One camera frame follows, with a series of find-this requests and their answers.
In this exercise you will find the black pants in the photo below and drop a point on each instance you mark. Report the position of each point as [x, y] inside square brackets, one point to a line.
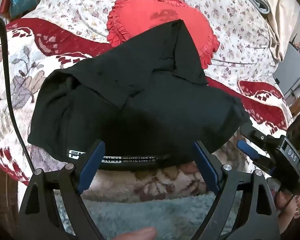
[140, 92]

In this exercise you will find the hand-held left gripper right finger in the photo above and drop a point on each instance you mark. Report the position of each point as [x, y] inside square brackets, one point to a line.
[205, 162]

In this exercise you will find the beige curtain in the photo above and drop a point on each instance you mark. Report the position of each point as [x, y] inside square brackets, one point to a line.
[282, 10]

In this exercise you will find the white small-flower quilt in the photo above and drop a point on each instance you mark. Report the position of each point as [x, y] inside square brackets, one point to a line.
[215, 5]

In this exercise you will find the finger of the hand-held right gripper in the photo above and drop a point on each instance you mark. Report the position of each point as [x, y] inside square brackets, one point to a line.
[257, 135]
[247, 150]

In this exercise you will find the red and white floral blanket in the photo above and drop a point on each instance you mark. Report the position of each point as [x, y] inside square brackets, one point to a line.
[15, 67]

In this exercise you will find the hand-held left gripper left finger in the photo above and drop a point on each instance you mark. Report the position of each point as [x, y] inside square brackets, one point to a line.
[93, 162]

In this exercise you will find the red heart-shaped ruffled pillow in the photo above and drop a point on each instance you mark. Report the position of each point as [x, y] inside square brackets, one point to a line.
[140, 17]

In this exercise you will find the grey folded cloth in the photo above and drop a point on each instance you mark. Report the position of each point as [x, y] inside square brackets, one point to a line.
[257, 1]

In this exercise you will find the grey box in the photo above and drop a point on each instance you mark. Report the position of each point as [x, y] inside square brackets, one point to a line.
[293, 65]

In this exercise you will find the person's left hand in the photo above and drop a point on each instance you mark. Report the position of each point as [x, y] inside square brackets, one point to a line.
[137, 234]

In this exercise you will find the person's right hand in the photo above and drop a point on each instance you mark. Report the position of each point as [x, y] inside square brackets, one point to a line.
[283, 205]

